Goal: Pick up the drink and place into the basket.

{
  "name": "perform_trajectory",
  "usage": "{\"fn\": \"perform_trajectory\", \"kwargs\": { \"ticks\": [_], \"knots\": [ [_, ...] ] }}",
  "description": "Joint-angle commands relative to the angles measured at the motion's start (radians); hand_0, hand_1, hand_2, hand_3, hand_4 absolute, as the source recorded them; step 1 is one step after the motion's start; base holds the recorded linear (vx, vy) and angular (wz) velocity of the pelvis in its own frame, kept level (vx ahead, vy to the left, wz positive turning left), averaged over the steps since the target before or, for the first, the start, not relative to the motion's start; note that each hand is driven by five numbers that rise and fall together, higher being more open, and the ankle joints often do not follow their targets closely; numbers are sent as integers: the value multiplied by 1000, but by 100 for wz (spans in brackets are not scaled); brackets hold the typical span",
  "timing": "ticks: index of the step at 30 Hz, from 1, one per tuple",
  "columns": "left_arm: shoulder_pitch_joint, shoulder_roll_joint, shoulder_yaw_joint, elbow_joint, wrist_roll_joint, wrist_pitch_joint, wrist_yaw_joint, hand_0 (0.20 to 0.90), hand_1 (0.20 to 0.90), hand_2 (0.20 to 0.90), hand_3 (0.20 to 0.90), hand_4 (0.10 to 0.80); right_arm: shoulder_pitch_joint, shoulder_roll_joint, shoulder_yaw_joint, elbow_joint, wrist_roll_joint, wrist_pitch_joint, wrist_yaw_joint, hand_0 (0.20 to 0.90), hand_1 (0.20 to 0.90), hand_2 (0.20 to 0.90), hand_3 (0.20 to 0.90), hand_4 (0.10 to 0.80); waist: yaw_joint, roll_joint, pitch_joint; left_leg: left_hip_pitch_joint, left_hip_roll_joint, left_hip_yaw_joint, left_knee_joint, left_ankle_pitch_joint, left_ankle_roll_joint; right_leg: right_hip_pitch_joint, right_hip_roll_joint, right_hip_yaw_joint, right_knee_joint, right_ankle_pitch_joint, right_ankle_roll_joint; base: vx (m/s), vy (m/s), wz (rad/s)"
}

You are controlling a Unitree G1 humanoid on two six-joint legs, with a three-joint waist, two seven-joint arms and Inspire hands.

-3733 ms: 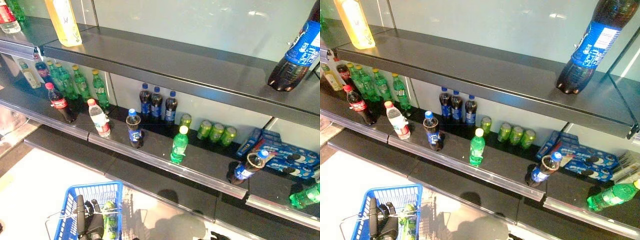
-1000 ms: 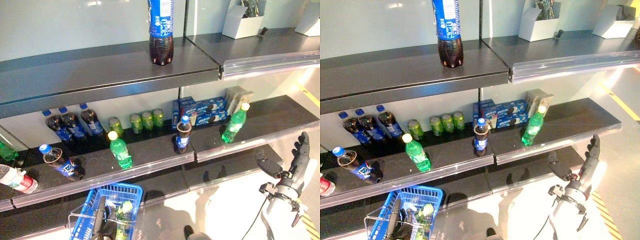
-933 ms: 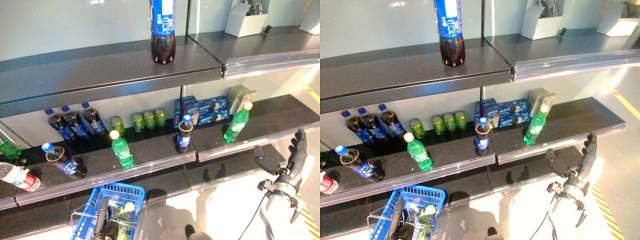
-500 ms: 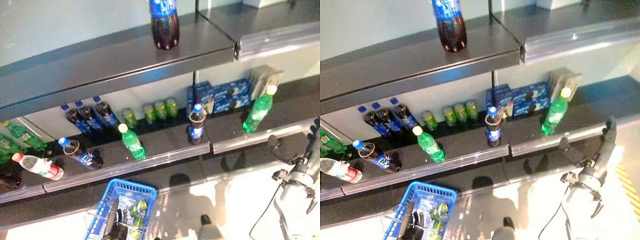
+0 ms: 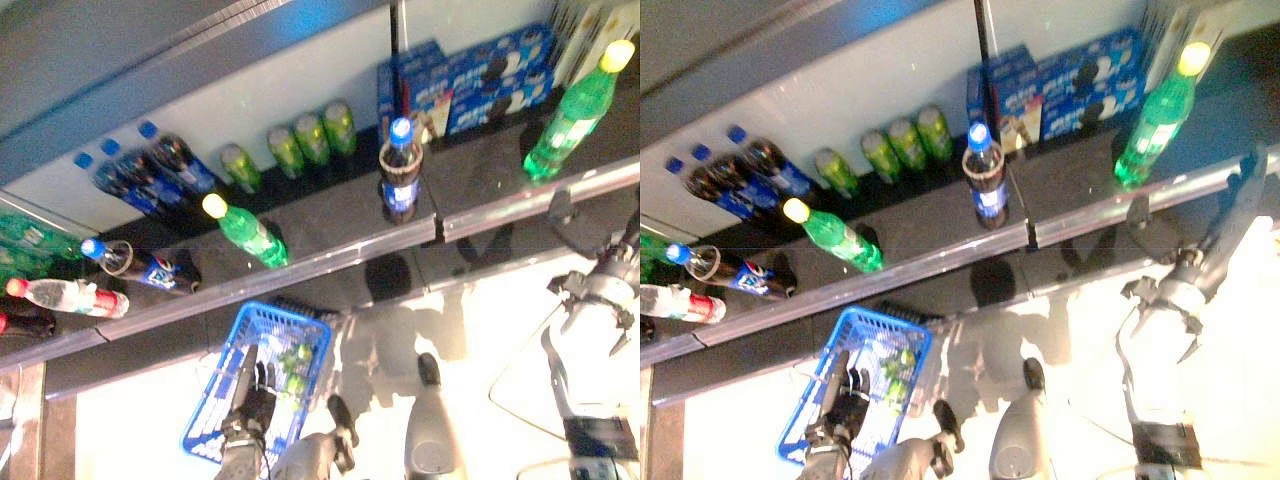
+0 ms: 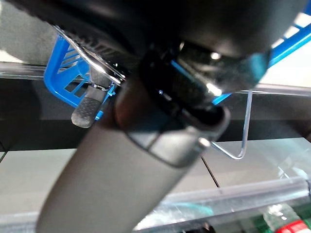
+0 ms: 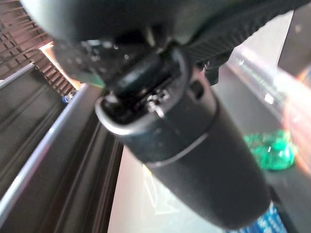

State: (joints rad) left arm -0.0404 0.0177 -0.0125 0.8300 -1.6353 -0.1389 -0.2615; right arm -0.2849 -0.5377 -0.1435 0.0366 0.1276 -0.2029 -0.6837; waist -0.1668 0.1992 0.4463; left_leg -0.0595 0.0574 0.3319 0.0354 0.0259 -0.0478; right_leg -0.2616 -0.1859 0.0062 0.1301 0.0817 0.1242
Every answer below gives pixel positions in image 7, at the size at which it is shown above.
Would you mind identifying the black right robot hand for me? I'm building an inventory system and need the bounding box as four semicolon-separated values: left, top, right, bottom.
19;0;311;230

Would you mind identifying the green Sprite bottle yellow cap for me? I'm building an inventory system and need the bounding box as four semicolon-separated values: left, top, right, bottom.
242;130;297;171

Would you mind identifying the clear plastic price rail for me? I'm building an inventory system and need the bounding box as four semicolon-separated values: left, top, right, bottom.
227;45;311;115

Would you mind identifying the black shelf board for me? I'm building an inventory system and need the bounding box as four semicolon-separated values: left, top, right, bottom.
0;62;124;233
263;135;311;233

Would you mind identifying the wide blue Oreo box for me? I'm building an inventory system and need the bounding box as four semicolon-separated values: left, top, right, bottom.
252;202;294;233

